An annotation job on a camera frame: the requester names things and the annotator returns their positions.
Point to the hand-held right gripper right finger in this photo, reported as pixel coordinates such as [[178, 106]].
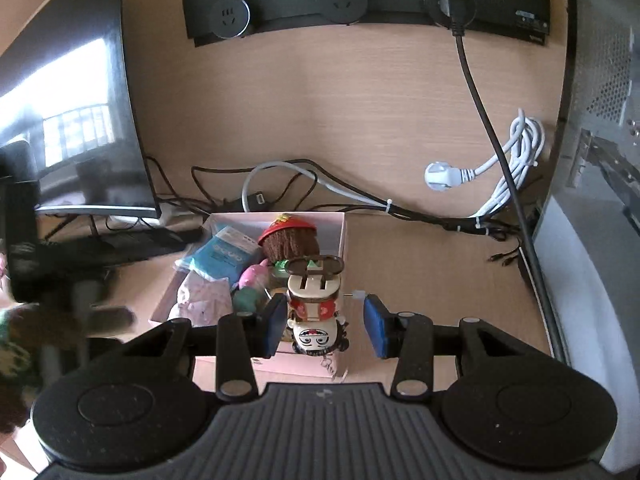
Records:
[[377, 327]]

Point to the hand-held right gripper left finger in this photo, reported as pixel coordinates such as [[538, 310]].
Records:
[[275, 322]]

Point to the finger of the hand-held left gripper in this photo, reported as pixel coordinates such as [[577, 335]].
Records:
[[110, 320]]

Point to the pink egg toy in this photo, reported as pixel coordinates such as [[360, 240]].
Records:
[[255, 275]]

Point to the pink and white packet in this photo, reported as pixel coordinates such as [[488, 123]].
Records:
[[202, 297]]

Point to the crochet doll with red hat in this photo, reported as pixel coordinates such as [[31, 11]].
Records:
[[290, 242]]

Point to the blue packet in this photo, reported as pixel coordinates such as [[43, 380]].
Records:
[[225, 255]]

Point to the pink box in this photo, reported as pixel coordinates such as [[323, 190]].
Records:
[[331, 230]]

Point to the white power strip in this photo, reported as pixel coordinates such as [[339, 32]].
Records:
[[125, 220]]

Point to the black monitor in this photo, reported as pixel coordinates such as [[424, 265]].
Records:
[[75, 85]]

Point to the black socket bar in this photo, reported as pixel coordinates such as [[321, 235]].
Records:
[[390, 5]]

